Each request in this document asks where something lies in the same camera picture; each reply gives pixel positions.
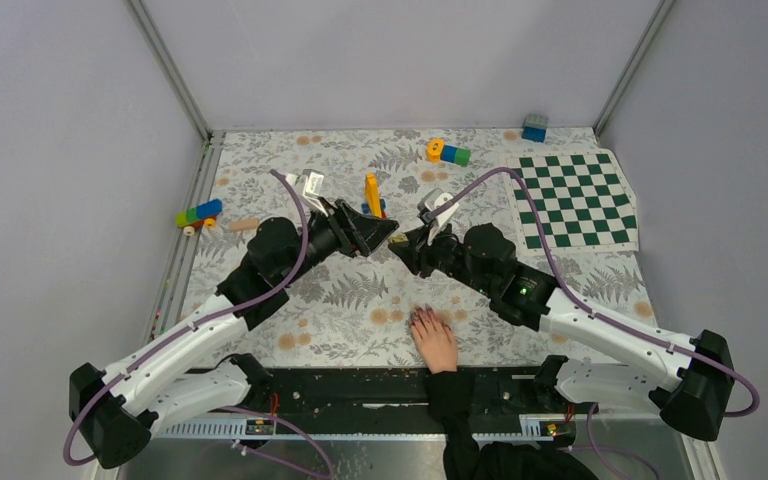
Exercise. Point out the orange blue green block row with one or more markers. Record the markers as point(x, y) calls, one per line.
point(439, 151)

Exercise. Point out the grey blue lego bricks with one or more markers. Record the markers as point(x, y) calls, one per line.
point(535, 127)

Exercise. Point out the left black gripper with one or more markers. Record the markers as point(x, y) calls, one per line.
point(358, 234)

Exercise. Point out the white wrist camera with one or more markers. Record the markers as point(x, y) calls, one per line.
point(435, 211)
point(308, 185)

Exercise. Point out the floral patterned table cloth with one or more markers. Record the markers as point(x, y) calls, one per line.
point(352, 312)

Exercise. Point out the small beige wooden block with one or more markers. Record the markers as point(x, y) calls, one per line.
point(244, 225)

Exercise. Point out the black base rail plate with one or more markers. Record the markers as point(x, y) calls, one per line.
point(392, 401)

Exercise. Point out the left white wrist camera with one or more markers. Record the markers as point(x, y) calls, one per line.
point(308, 185)

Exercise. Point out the person's hand dark nails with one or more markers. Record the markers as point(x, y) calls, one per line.
point(434, 340)

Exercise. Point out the green white checkerboard mat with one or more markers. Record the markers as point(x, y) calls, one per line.
point(577, 201)

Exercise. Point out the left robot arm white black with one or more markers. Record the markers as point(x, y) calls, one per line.
point(118, 409)

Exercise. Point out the black sleeved forearm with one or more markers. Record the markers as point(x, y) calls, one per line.
point(450, 397)

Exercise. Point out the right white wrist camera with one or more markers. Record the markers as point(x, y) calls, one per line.
point(435, 211)

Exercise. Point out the green blue block stack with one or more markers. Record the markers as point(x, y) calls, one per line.
point(198, 217)

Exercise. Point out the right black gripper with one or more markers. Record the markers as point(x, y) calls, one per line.
point(415, 251)

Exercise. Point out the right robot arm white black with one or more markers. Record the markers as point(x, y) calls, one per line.
point(682, 379)

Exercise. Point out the yellow red toy block car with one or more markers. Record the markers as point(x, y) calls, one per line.
point(374, 204)

